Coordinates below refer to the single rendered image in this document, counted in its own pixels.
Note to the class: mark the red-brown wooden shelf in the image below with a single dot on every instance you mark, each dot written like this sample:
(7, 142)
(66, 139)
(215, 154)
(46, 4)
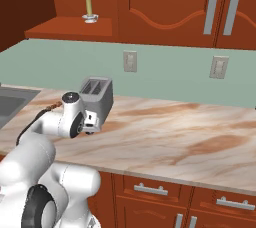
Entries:
(73, 28)

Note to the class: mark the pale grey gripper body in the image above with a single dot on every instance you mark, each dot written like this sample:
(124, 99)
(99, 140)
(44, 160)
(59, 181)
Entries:
(92, 127)

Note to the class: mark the grey wall outlet plate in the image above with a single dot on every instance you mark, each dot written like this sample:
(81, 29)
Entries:
(219, 67)
(130, 61)

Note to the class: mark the red-brown arched cabinet door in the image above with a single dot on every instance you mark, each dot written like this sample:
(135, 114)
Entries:
(248, 12)
(166, 5)

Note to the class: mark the red-brown drawer front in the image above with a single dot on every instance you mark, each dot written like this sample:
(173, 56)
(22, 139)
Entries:
(206, 202)
(176, 192)

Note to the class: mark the yellow candle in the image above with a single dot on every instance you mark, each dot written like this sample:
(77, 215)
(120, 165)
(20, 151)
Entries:
(88, 3)

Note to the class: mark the grey steel sink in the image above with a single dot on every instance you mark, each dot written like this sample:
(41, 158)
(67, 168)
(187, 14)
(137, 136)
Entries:
(11, 103)

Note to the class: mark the grey two-slot toaster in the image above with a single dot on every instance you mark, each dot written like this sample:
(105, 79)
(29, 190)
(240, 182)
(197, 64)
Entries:
(103, 100)

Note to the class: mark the red-brown base cabinet door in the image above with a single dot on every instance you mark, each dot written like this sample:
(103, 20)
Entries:
(146, 215)
(226, 222)

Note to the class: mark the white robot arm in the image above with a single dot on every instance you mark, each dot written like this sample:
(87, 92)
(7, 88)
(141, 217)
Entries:
(30, 158)

